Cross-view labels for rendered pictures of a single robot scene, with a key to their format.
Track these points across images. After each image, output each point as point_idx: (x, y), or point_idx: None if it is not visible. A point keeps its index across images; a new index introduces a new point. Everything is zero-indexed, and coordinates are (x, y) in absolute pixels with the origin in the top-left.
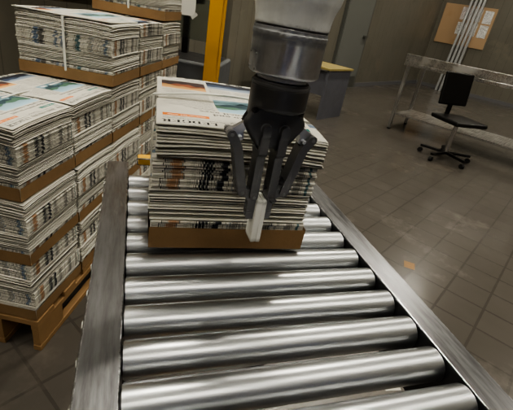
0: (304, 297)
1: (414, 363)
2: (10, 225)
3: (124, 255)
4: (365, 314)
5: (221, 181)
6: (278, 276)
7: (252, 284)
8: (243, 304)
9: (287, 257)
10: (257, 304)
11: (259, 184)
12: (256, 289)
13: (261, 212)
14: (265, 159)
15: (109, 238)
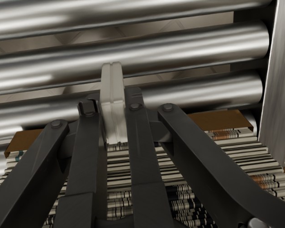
0: (15, 22)
1: None
2: None
3: (264, 95)
4: None
5: (169, 201)
6: (56, 70)
7: (98, 53)
8: (115, 2)
9: (37, 116)
10: (94, 3)
11: (129, 128)
12: (90, 48)
13: (108, 89)
14: (131, 182)
15: (278, 124)
